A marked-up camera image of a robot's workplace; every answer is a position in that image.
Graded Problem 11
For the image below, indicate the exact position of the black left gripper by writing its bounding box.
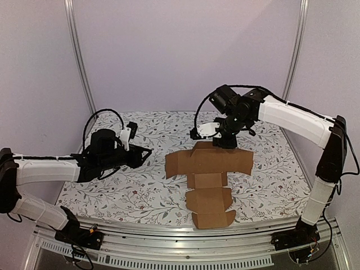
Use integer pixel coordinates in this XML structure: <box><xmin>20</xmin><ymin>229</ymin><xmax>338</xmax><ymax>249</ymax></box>
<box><xmin>100</xmin><ymin>145</ymin><xmax>152</xmax><ymax>172</ymax></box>

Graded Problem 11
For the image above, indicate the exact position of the right aluminium frame post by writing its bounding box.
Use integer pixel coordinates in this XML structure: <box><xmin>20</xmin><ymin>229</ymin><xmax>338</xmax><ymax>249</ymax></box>
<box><xmin>282</xmin><ymin>0</ymin><xmax>309</xmax><ymax>100</ymax></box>

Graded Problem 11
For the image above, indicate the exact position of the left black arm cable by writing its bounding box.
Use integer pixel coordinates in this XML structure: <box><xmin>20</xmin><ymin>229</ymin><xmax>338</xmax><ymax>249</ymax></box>
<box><xmin>83</xmin><ymin>109</ymin><xmax>124</xmax><ymax>147</ymax></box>

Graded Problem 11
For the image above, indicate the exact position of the brown cardboard box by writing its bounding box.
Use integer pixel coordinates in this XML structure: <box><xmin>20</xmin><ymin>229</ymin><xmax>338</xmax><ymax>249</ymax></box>
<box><xmin>165</xmin><ymin>141</ymin><xmax>254</xmax><ymax>230</ymax></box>

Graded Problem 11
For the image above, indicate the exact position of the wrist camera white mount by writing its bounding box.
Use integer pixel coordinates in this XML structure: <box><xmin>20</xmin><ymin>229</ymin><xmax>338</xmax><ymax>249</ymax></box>
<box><xmin>190</xmin><ymin>122</ymin><xmax>222</xmax><ymax>140</ymax></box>
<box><xmin>118</xmin><ymin>121</ymin><xmax>138</xmax><ymax>151</ymax></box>

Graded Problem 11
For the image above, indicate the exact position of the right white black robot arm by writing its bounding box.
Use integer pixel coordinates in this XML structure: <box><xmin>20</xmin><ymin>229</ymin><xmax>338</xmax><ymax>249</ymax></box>
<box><xmin>206</xmin><ymin>84</ymin><xmax>347</xmax><ymax>245</ymax></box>

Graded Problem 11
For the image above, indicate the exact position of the aluminium front rail frame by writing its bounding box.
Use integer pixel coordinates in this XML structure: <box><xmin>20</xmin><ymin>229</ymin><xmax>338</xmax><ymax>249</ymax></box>
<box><xmin>22</xmin><ymin>215</ymin><xmax>351</xmax><ymax>270</ymax></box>

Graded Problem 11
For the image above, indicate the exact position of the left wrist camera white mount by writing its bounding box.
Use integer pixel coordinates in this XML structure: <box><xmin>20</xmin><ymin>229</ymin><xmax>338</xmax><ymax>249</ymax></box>
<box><xmin>118</xmin><ymin>121</ymin><xmax>138</xmax><ymax>151</ymax></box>

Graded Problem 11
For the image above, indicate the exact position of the left aluminium frame post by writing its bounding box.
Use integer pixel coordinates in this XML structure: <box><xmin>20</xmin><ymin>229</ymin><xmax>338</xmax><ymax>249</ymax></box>
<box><xmin>64</xmin><ymin>0</ymin><xmax>96</xmax><ymax>114</ymax></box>

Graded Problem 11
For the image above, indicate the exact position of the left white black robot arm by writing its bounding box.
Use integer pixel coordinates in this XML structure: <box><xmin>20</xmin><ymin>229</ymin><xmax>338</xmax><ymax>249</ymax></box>
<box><xmin>1</xmin><ymin>127</ymin><xmax>152</xmax><ymax>244</ymax></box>

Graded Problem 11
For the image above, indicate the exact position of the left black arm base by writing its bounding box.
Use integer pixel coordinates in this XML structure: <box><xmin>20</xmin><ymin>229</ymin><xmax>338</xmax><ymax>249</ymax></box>
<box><xmin>55</xmin><ymin>206</ymin><xmax>104</xmax><ymax>250</ymax></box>

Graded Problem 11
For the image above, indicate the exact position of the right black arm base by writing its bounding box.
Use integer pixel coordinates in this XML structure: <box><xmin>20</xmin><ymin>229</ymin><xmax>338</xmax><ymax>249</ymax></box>
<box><xmin>271</xmin><ymin>218</ymin><xmax>320</xmax><ymax>250</ymax></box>

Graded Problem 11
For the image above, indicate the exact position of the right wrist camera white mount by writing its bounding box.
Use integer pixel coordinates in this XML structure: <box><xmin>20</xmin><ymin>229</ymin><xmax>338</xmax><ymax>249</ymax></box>
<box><xmin>190</xmin><ymin>122</ymin><xmax>222</xmax><ymax>140</ymax></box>

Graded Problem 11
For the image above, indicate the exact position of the aluminium frame post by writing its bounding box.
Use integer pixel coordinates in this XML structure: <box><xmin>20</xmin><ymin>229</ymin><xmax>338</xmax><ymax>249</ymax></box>
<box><xmin>64</xmin><ymin>0</ymin><xmax>96</xmax><ymax>114</ymax></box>
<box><xmin>282</xmin><ymin>0</ymin><xmax>309</xmax><ymax>100</ymax></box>

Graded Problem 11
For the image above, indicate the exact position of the floral patterned table mat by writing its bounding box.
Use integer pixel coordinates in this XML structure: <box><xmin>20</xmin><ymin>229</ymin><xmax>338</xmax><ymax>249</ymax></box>
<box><xmin>56</xmin><ymin>111</ymin><xmax>310</xmax><ymax>227</ymax></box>

